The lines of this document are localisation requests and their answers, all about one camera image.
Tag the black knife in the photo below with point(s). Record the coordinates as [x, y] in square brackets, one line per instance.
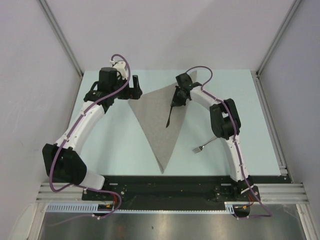
[169, 116]

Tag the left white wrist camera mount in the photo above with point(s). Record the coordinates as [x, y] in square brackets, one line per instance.
[120, 66]

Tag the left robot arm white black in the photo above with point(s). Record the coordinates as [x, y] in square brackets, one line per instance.
[62, 159]

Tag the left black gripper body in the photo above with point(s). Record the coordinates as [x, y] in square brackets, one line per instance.
[129, 93]

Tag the silver metal fork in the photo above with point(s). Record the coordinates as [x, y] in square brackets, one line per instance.
[201, 147]

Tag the left aluminium frame post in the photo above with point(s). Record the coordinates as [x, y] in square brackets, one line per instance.
[50, 17]

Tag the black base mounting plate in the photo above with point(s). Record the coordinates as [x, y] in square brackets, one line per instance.
[184, 203]

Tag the grey cloth napkin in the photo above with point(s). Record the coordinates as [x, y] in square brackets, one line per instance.
[151, 144]

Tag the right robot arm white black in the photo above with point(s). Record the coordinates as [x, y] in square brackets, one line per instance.
[225, 124]

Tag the white slotted cable duct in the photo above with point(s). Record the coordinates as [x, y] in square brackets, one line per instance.
[101, 208]

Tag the aluminium front rail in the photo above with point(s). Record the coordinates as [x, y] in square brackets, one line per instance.
[288, 193]

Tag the right aluminium frame post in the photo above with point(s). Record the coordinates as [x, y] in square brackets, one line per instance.
[279, 35]

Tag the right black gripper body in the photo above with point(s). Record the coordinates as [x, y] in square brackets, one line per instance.
[178, 98]

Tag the aluminium frame post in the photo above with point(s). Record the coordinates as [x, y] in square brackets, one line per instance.
[50, 17]
[279, 35]

